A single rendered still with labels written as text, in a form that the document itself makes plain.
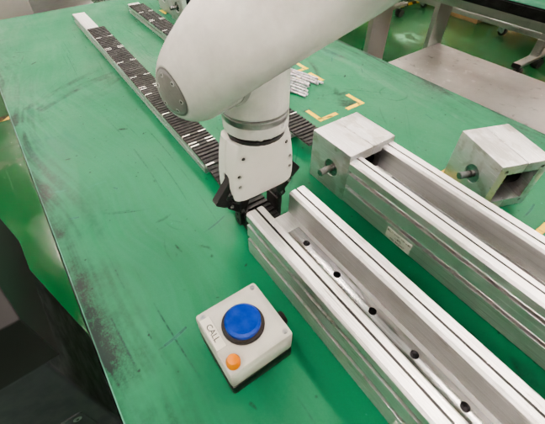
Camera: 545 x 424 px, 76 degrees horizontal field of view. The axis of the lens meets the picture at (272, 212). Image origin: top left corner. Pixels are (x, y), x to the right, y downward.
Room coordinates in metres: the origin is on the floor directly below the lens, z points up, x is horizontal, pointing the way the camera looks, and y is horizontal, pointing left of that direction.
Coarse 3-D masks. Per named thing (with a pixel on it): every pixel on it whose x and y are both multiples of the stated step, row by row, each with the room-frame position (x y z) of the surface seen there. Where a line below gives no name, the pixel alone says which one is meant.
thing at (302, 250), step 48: (288, 240) 0.27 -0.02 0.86; (336, 240) 0.28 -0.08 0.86; (288, 288) 0.24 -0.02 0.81; (336, 288) 0.20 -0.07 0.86; (384, 288) 0.21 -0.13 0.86; (336, 336) 0.16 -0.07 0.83; (384, 336) 0.15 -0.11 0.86; (432, 336) 0.15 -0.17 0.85; (384, 384) 0.11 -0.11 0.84; (432, 384) 0.11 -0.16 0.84; (480, 384) 0.11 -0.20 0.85
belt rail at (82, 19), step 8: (80, 16) 1.26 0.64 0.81; (80, 24) 1.21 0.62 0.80; (88, 24) 1.19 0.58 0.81; (96, 24) 1.19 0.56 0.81; (88, 32) 1.12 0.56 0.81; (96, 40) 1.06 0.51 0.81; (104, 56) 1.01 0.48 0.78; (112, 64) 0.95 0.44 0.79; (120, 72) 0.89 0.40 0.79; (128, 80) 0.85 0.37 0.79; (136, 88) 0.78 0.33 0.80; (144, 96) 0.74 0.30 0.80; (152, 112) 0.71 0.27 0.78; (160, 120) 0.68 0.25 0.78; (168, 128) 0.63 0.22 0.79; (176, 136) 0.60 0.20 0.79; (184, 144) 0.58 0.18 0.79; (192, 152) 0.55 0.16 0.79; (200, 160) 0.51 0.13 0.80
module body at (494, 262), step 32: (384, 160) 0.46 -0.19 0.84; (416, 160) 0.43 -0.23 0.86; (352, 192) 0.41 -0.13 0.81; (384, 192) 0.37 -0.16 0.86; (416, 192) 0.40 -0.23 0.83; (448, 192) 0.36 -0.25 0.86; (384, 224) 0.35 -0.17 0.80; (416, 224) 0.32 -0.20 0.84; (448, 224) 0.30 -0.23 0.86; (480, 224) 0.32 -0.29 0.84; (512, 224) 0.30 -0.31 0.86; (416, 256) 0.30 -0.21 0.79; (448, 256) 0.27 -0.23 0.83; (480, 256) 0.25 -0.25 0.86; (512, 256) 0.27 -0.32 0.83; (544, 256) 0.25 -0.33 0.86; (448, 288) 0.25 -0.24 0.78; (480, 288) 0.23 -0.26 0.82; (512, 288) 0.21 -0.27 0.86; (544, 288) 0.20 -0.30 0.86; (512, 320) 0.19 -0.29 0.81; (544, 320) 0.18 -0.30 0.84; (544, 352) 0.15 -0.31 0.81
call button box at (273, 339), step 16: (256, 288) 0.22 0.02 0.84; (224, 304) 0.20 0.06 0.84; (256, 304) 0.20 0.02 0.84; (208, 320) 0.18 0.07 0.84; (272, 320) 0.18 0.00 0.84; (208, 336) 0.16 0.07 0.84; (224, 336) 0.16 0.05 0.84; (256, 336) 0.16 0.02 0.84; (272, 336) 0.16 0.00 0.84; (288, 336) 0.16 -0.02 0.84; (224, 352) 0.14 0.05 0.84; (240, 352) 0.14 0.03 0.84; (256, 352) 0.14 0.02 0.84; (272, 352) 0.15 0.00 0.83; (288, 352) 0.16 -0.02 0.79; (224, 368) 0.13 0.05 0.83; (240, 368) 0.13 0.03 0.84; (256, 368) 0.13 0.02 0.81; (240, 384) 0.12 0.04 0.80
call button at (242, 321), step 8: (240, 304) 0.19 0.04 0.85; (248, 304) 0.19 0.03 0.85; (232, 312) 0.18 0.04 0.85; (240, 312) 0.18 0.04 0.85; (248, 312) 0.18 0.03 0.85; (256, 312) 0.18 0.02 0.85; (224, 320) 0.17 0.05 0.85; (232, 320) 0.17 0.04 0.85; (240, 320) 0.17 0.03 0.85; (248, 320) 0.17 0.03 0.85; (256, 320) 0.17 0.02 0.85; (232, 328) 0.16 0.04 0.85; (240, 328) 0.16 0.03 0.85; (248, 328) 0.16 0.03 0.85; (256, 328) 0.16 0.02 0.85; (232, 336) 0.16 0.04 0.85; (240, 336) 0.15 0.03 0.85; (248, 336) 0.15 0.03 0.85
